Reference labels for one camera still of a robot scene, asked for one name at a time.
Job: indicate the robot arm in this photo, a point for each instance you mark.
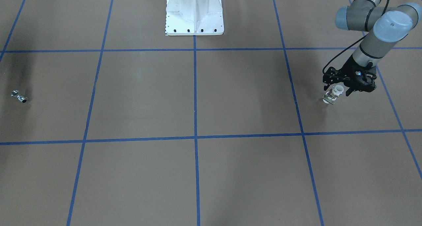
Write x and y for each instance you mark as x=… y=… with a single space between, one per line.
x=385 y=27

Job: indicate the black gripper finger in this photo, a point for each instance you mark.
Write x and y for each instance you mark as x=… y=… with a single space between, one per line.
x=327 y=85
x=349 y=91

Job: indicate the small chrome pipe fitting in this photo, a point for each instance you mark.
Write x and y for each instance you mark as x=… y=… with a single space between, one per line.
x=19 y=97

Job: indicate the white PPR valve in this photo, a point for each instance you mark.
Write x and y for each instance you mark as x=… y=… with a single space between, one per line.
x=331 y=96

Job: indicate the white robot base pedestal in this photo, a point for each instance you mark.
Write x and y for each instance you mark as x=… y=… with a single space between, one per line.
x=194 y=18

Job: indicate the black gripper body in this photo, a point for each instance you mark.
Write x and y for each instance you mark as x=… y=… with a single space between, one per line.
x=349 y=68

